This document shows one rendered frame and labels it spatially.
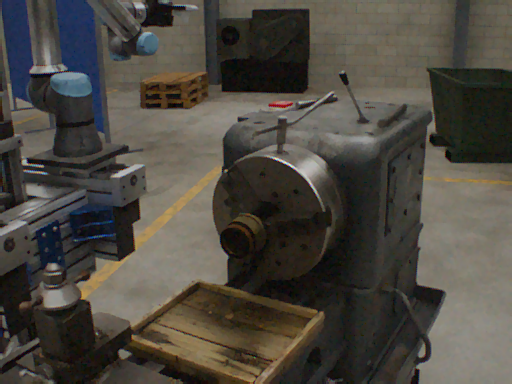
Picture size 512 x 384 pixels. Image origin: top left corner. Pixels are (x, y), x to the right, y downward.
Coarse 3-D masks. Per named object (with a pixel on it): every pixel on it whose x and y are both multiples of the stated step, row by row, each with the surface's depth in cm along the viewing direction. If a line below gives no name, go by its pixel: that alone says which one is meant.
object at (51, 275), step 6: (48, 264) 89; (54, 264) 89; (48, 270) 88; (54, 270) 88; (60, 270) 89; (42, 276) 88; (48, 276) 87; (54, 276) 88; (60, 276) 88; (48, 282) 88; (54, 282) 88; (60, 282) 89; (66, 282) 90; (54, 288) 88
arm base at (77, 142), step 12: (60, 132) 161; (72, 132) 160; (84, 132) 162; (96, 132) 166; (60, 144) 161; (72, 144) 160; (84, 144) 162; (96, 144) 165; (60, 156) 162; (72, 156) 161
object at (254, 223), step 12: (240, 216) 126; (252, 216) 124; (228, 228) 121; (240, 228) 121; (252, 228) 122; (264, 228) 124; (228, 240) 126; (240, 240) 128; (252, 240) 122; (264, 240) 125; (228, 252) 124; (240, 252) 125; (252, 252) 124
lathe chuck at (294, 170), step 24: (240, 168) 133; (264, 168) 130; (288, 168) 127; (312, 168) 129; (216, 192) 139; (264, 192) 132; (288, 192) 128; (312, 192) 125; (336, 192) 132; (216, 216) 141; (264, 216) 142; (336, 216) 130; (288, 240) 132; (312, 240) 129; (336, 240) 135; (264, 264) 138; (288, 264) 134; (312, 264) 131
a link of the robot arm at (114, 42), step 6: (108, 30) 181; (108, 36) 182; (114, 36) 181; (108, 42) 183; (114, 42) 180; (120, 42) 178; (108, 48) 184; (114, 48) 182; (120, 48) 179; (114, 54) 183; (120, 54) 183; (126, 54) 181; (114, 60) 184; (120, 60) 184
